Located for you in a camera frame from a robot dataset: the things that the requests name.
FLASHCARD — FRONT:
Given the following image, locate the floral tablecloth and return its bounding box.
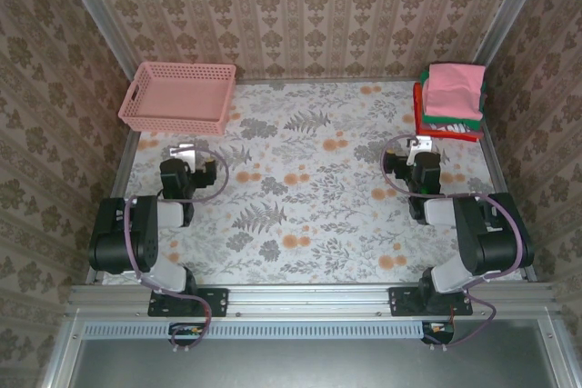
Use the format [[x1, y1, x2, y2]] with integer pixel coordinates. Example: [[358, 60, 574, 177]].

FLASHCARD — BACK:
[[102, 81, 524, 287]]

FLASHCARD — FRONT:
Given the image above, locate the grey slotted cable duct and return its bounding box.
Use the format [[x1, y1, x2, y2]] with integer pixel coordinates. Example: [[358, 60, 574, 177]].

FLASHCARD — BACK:
[[84, 320, 456, 340]]

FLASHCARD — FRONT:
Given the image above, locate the aluminium frame post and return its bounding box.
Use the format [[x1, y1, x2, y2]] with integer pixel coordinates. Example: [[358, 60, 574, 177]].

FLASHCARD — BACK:
[[53, 0, 151, 94], [475, 0, 554, 71]]

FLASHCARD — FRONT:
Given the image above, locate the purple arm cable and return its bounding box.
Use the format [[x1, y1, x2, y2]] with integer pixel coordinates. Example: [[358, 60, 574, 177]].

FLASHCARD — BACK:
[[380, 133, 531, 351], [123, 146, 230, 353]]

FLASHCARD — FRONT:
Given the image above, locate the aluminium mounting rail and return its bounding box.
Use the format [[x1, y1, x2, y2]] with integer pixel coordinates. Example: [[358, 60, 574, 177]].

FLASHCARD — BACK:
[[67, 283, 556, 321]]

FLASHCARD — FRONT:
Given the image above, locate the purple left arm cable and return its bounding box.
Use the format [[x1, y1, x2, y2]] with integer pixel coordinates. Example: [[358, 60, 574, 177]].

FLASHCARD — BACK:
[[123, 146, 230, 353]]

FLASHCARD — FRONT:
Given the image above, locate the pink t-shirt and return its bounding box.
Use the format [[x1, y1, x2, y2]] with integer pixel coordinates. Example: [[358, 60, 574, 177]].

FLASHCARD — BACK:
[[422, 63, 487, 124]]

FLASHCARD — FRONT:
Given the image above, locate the pink plastic basket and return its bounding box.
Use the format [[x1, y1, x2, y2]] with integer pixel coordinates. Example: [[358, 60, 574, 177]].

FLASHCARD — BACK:
[[117, 60, 238, 136]]

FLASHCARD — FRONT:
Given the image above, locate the red folded t-shirt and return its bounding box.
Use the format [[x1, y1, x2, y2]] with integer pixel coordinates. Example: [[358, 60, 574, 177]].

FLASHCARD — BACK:
[[412, 82, 484, 142]]

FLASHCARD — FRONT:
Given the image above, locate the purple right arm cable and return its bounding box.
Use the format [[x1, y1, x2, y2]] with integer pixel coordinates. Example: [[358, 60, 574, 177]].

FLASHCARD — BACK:
[[380, 133, 531, 351]]

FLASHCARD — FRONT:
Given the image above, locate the grey metal panel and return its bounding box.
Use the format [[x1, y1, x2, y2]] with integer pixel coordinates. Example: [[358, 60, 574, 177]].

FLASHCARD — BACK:
[[67, 337, 563, 388]]

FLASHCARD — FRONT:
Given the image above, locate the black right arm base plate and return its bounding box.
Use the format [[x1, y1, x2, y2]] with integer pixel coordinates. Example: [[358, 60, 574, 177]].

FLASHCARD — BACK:
[[388, 286, 474, 318]]

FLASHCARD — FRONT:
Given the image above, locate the grey printed folded t-shirt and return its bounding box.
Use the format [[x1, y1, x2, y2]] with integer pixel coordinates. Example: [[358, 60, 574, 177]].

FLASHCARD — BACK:
[[420, 120, 484, 140]]

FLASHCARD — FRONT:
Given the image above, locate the small circuit board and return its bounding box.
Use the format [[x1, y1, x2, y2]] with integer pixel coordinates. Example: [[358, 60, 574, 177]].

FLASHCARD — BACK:
[[422, 320, 456, 343], [168, 322, 206, 339]]

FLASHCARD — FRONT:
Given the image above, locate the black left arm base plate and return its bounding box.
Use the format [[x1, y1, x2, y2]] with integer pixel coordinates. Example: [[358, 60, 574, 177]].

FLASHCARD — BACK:
[[147, 286, 228, 318]]

